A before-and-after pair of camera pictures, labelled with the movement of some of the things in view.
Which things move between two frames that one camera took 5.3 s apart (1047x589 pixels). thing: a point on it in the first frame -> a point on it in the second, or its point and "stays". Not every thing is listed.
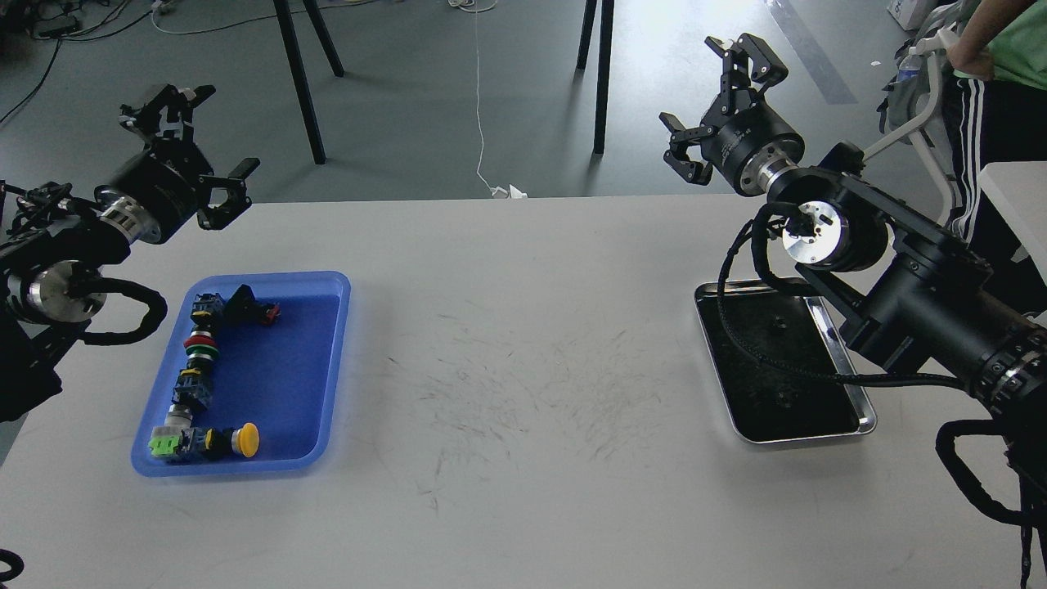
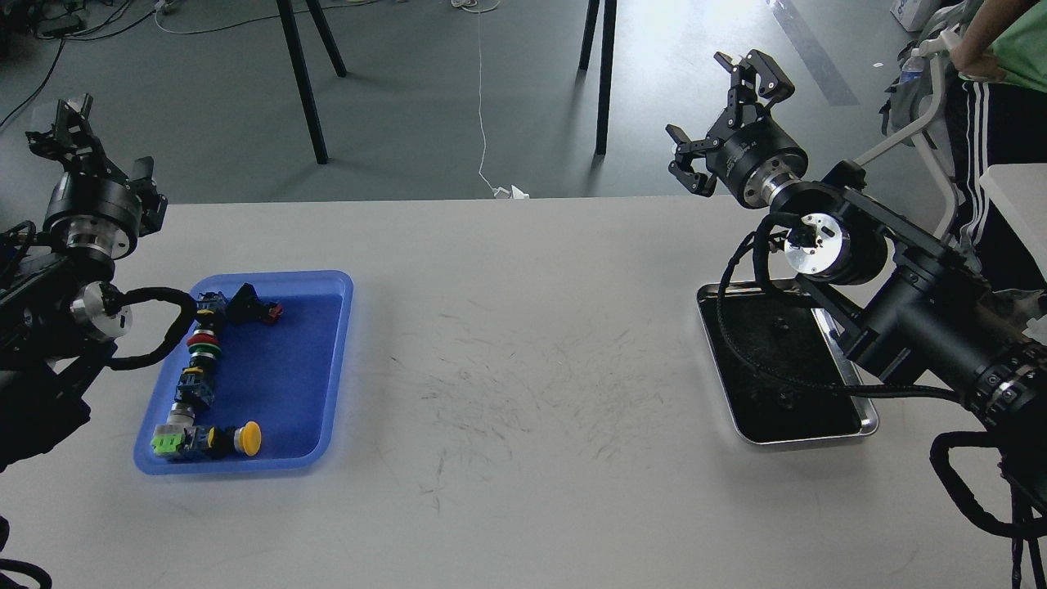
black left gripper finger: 217,218 -> 143,185
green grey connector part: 177,437 stays
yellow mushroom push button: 244,440 stays
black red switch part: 244,307 stays
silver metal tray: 766,404 stays
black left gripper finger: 168,114 -> 71,141
